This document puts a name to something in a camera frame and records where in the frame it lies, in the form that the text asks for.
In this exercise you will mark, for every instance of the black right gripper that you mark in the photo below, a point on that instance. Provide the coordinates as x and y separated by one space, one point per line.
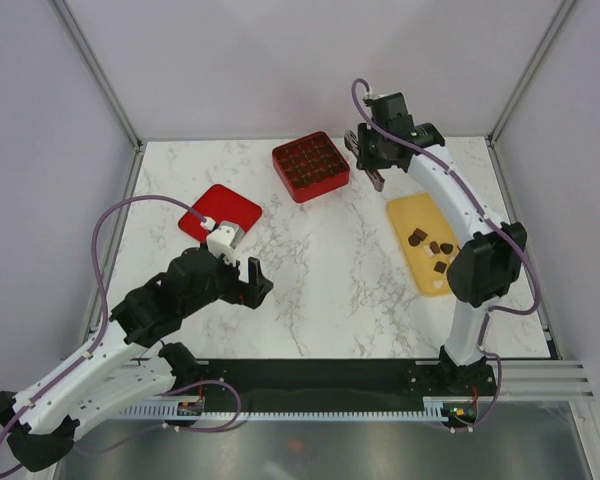
365 132

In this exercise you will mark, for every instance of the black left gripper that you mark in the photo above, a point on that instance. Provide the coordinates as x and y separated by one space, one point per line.
251 293

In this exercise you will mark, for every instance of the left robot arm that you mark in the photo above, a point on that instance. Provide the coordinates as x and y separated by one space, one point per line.
127 360

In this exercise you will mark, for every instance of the red compartment chocolate box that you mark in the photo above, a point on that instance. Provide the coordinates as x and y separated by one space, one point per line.
310 166

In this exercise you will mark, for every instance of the brown square chocolate left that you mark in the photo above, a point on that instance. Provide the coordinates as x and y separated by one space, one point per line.
422 235

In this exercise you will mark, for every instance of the dark round chocolate left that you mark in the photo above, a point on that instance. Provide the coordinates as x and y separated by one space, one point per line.
414 240

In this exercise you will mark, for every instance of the dark heart chocolate middle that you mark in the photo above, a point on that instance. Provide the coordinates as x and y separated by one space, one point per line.
446 247

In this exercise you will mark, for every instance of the red box lid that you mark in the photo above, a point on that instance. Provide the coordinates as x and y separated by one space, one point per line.
221 204

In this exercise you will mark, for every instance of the yellow tray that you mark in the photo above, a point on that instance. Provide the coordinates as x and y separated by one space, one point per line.
419 211

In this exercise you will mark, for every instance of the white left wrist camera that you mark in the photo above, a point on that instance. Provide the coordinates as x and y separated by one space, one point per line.
224 238

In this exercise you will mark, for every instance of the white slotted cable duct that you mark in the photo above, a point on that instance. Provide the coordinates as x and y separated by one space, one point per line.
171 410

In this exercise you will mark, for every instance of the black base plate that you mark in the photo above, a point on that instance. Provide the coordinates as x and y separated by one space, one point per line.
345 385

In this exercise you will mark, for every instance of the aluminium frame right post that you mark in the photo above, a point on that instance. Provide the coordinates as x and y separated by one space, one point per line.
549 37

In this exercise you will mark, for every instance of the aluminium frame post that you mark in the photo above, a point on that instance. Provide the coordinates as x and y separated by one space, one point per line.
549 37
89 59

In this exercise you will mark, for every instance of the aluminium front rail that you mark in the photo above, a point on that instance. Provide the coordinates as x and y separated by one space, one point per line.
544 380

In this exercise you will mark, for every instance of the aluminium frame left post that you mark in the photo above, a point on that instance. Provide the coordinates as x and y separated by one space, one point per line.
89 59

